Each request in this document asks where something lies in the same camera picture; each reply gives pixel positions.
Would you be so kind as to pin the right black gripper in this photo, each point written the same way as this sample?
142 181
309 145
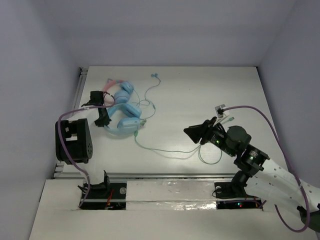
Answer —
203 130

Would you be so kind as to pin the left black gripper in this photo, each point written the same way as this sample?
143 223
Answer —
100 107

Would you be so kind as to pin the large light blue headphones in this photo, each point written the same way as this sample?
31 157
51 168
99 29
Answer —
132 121

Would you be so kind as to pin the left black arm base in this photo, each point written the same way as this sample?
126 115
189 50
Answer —
107 195

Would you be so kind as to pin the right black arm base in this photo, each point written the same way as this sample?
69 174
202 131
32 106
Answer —
232 195

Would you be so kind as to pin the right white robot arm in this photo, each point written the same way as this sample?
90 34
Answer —
258 175

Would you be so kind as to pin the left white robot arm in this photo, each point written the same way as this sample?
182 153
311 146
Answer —
73 142

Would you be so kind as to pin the pink blue cat-ear headphones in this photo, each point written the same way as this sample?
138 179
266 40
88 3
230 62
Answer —
123 95

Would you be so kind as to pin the white foam block with tape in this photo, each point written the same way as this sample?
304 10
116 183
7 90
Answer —
178 195

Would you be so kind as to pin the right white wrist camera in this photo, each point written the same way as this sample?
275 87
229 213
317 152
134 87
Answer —
222 113

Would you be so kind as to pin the left side aluminium rail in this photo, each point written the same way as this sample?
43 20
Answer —
80 86

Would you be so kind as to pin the aluminium rail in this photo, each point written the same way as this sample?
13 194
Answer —
140 176
80 86

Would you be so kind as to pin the blue earbuds with cable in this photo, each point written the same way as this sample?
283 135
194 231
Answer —
146 101

